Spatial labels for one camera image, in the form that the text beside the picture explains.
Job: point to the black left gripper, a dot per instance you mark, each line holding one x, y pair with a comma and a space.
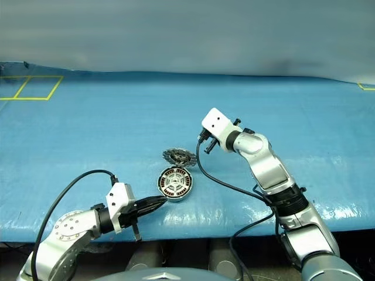
129, 215

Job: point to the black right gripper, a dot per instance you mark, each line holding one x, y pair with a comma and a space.
208, 137

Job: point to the silver spoked rotor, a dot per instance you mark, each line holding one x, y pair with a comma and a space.
173, 182

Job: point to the silver motor housing copper coils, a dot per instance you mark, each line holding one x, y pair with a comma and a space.
189, 191

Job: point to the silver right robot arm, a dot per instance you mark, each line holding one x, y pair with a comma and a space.
269, 169

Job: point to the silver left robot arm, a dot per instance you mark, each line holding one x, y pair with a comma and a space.
70, 231

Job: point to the finned silver motor lid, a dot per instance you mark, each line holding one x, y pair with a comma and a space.
178, 156

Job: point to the dark grey rounded shape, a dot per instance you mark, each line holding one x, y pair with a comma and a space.
224, 259
143, 257

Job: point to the grey robot torso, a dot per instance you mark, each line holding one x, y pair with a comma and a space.
167, 275

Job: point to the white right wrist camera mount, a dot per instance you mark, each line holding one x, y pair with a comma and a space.
218, 121

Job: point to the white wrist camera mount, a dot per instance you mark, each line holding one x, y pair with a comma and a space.
118, 196
218, 121

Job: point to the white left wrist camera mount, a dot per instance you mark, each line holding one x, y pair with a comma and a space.
118, 196

